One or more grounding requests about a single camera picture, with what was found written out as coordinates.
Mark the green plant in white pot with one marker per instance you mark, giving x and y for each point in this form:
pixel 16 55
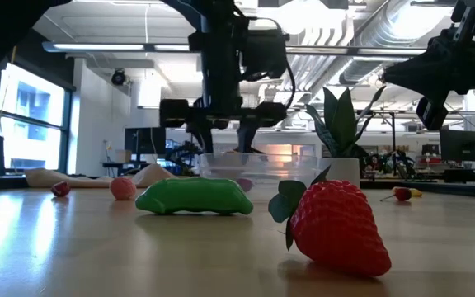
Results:
pixel 340 123

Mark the green toy pea pod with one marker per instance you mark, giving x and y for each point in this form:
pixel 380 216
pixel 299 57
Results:
pixel 194 196

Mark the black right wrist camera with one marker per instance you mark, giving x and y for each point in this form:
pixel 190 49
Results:
pixel 431 113

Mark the pale pink cloth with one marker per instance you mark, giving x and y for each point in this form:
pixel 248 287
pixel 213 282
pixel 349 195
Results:
pixel 48 177

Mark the black computer monitor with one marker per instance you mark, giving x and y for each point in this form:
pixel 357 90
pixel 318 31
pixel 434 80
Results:
pixel 462 145
pixel 144 140

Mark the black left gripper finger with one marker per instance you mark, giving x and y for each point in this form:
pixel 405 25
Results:
pixel 204 138
pixel 245 138

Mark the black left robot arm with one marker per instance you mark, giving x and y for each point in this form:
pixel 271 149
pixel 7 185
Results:
pixel 221 62

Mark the clear plastic tupperware container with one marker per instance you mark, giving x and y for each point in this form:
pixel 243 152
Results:
pixel 270 169

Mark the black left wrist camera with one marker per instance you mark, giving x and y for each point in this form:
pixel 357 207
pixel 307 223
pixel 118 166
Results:
pixel 264 53

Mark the black ceiling camera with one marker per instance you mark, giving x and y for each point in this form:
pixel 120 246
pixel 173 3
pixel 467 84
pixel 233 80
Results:
pixel 118 77

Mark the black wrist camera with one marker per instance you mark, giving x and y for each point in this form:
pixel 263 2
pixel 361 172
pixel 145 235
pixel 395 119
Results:
pixel 431 113
pixel 264 53

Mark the red toy strawberry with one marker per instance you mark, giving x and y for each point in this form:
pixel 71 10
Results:
pixel 336 231

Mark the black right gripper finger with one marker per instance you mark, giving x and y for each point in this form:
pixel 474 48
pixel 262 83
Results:
pixel 415 66
pixel 417 82

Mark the pink orange toy peach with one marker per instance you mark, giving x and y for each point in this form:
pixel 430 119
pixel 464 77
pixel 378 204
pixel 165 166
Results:
pixel 123 188

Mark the small red toy berry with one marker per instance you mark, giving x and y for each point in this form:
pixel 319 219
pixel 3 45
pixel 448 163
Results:
pixel 61 189

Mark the long ceiling light bar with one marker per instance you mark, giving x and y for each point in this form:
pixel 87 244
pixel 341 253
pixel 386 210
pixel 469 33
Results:
pixel 97 47

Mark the red toy cherry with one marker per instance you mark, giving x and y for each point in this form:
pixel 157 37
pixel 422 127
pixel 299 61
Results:
pixel 402 194
pixel 244 184

